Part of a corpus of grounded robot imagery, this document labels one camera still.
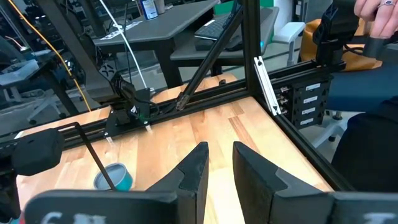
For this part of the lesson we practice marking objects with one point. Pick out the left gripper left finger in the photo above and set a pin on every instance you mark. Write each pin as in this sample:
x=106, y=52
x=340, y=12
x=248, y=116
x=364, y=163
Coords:
x=192, y=174

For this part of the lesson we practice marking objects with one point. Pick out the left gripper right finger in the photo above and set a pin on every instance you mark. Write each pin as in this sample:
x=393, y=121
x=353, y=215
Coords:
x=258, y=186

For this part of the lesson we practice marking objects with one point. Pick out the grey office chair base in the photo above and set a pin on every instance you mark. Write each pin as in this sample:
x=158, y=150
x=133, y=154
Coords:
x=46, y=105

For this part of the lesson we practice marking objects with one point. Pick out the small plain teal can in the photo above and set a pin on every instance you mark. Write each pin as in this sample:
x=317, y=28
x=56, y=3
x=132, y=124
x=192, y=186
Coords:
x=119, y=180

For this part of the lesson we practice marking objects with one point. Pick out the black box with white labels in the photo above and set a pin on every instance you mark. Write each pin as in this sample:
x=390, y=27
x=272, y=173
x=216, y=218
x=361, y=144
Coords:
x=308, y=102

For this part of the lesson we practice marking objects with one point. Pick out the person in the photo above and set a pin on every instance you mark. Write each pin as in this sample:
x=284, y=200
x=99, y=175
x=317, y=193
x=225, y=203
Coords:
x=367, y=149

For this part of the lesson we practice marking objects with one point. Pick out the dark grey keyboard desk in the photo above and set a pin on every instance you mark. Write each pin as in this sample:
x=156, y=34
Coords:
x=199, y=51

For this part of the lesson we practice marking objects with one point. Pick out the blue office chair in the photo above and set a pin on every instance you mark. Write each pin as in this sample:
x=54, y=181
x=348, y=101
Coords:
x=357, y=90

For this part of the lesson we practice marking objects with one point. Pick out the black keyboard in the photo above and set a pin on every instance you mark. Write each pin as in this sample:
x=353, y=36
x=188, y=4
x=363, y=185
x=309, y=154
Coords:
x=214, y=28

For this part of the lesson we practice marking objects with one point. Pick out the white paper strip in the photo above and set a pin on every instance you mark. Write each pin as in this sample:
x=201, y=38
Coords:
x=122, y=30

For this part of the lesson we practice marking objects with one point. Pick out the orange padded seat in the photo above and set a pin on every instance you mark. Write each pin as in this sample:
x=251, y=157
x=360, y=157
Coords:
x=311, y=40

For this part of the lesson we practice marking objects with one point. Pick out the white plastic chair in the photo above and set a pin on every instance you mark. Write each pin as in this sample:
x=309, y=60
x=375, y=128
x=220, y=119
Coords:
x=289, y=34

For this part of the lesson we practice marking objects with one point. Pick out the grey cup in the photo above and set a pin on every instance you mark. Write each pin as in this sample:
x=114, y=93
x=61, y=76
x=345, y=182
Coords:
x=160, y=6

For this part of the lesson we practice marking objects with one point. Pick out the person's hand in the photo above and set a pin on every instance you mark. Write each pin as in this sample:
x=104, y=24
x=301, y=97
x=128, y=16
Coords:
x=379, y=18

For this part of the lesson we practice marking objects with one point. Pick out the silver aluminium bracket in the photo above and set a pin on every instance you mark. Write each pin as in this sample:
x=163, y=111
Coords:
x=265, y=84

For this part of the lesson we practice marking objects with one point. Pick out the black aluminium table frame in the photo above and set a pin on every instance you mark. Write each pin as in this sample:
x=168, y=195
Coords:
x=250, y=46

